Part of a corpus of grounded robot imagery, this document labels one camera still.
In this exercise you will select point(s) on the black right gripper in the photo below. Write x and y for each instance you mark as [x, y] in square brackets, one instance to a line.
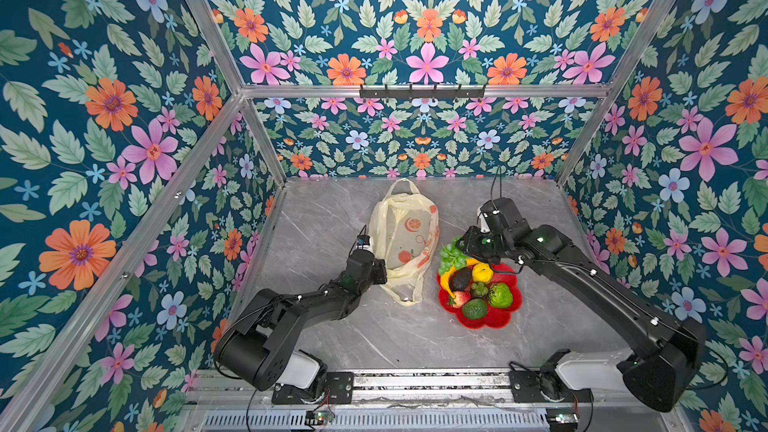
[468, 244]

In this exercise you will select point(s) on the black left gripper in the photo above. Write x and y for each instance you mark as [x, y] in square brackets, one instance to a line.
[378, 265]

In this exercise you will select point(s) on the yellow fake lemon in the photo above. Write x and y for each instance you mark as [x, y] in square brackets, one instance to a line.
[482, 273]

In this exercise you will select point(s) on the green fake grape bunch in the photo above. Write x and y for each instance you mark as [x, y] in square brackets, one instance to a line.
[451, 257]

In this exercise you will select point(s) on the cream plastic bag with fruit print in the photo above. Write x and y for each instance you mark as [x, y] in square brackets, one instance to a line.
[404, 228]

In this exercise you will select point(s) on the dark fake avocado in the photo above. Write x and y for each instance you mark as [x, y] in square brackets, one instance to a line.
[461, 280]

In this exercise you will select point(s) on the green fake bell pepper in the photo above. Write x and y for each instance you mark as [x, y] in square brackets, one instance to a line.
[500, 296]

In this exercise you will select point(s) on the yellow fake banana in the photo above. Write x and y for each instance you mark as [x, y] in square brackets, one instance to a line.
[445, 281]

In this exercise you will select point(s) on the red fake strawberry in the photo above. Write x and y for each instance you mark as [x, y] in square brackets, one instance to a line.
[459, 299]

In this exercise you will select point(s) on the green fake lime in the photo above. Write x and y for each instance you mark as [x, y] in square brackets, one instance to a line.
[474, 310]

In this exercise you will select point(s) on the red flower-shaped plate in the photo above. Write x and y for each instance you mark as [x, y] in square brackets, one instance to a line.
[480, 295]

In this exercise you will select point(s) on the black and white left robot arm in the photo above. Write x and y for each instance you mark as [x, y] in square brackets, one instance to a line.
[259, 346]

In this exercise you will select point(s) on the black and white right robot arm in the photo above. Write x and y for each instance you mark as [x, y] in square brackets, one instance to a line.
[663, 353]

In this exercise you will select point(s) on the small green circuit board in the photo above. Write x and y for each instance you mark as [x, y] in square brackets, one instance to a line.
[315, 419]

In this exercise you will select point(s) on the right small circuit board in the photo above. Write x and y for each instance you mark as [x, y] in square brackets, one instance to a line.
[563, 422]

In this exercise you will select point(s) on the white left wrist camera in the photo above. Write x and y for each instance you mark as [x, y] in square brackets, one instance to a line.
[364, 242]

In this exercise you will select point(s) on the aluminium front frame rail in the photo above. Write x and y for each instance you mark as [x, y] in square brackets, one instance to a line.
[404, 386]

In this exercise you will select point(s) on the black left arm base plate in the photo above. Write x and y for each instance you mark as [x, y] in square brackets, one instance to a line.
[335, 388]

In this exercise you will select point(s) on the black hook rail on wall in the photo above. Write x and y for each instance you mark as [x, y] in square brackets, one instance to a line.
[411, 91]

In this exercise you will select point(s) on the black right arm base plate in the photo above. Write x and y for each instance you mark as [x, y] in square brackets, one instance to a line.
[533, 386]

